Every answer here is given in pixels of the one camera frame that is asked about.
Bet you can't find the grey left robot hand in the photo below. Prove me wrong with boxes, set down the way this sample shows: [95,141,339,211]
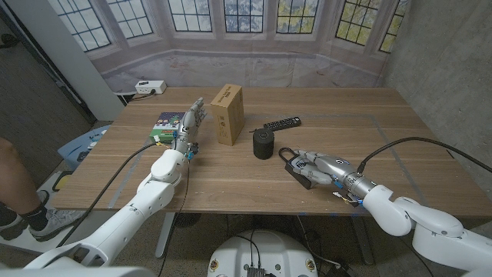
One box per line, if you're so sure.
[171,96,208,155]

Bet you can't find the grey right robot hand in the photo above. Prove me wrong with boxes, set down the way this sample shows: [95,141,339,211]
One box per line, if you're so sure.
[291,149,370,193]

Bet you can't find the grey combination lock box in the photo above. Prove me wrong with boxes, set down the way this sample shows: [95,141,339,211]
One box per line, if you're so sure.
[278,147,321,190]

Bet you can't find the green game box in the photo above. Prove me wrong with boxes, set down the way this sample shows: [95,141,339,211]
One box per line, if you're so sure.
[148,112,187,145]

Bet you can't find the brown cardboard box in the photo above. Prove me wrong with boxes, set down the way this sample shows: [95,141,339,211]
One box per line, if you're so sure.
[209,83,245,147]

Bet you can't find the black TV remote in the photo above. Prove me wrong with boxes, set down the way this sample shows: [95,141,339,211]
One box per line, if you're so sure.
[263,116,302,132]

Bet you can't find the black cylindrical speaker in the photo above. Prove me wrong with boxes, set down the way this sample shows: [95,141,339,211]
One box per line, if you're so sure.
[252,128,275,160]

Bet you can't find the white power strip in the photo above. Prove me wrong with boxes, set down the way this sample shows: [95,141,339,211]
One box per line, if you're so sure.
[135,79,168,95]

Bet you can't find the white table leg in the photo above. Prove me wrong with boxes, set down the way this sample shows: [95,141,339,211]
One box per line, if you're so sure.
[155,212,176,259]
[349,215,376,265]

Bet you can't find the printed window backdrop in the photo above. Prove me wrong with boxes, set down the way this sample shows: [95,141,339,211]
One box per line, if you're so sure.
[48,0,411,94]

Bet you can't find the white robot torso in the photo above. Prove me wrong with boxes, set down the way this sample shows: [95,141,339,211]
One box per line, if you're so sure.
[207,229,319,277]

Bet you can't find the light blue stool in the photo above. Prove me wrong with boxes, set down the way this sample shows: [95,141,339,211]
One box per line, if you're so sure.
[57,124,112,161]

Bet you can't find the person with grey sneakers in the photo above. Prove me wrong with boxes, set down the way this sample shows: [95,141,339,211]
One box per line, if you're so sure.
[0,136,88,242]

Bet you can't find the white floor platform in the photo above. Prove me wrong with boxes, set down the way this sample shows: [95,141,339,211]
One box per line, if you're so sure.
[0,169,98,255]

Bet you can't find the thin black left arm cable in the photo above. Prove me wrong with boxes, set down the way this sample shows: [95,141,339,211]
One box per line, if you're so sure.
[156,159,192,277]

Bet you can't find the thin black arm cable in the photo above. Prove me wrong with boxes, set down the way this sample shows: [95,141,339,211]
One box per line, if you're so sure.
[399,234,436,277]
[156,159,192,277]

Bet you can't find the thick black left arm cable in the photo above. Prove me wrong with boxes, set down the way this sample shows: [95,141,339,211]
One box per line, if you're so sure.
[56,141,159,247]

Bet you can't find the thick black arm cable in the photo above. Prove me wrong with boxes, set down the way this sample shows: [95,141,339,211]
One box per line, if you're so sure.
[56,141,159,247]
[357,136,492,175]

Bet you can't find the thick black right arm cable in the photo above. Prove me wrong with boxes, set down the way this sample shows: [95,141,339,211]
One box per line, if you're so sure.
[357,136,492,175]

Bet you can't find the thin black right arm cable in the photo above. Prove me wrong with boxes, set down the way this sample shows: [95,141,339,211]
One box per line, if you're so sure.
[399,234,436,277]

